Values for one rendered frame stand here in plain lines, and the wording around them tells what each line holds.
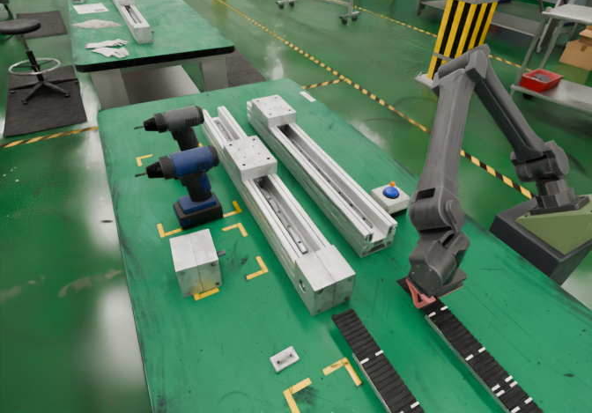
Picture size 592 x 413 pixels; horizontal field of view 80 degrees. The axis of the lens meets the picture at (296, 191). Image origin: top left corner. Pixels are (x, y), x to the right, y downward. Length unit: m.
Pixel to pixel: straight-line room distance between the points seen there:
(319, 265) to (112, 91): 1.93
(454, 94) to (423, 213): 0.29
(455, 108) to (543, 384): 0.56
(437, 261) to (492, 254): 0.42
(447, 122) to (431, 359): 0.48
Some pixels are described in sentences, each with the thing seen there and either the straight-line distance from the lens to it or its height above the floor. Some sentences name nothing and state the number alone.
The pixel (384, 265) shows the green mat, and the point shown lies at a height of 0.78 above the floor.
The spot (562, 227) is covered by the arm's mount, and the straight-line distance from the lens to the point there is 1.14.
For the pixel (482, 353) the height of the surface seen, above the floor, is 0.81.
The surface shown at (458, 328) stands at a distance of 0.84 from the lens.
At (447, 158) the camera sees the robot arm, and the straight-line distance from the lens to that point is 0.73.
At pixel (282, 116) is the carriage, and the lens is 1.25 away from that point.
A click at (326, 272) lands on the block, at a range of 0.76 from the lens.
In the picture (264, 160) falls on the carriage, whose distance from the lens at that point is 1.01.
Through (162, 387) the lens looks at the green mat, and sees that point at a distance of 0.78.
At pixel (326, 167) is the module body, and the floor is 0.85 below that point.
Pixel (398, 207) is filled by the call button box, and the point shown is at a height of 0.82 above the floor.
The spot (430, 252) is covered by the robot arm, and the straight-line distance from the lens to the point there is 0.65.
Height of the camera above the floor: 1.47
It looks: 39 degrees down
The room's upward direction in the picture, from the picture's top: 2 degrees clockwise
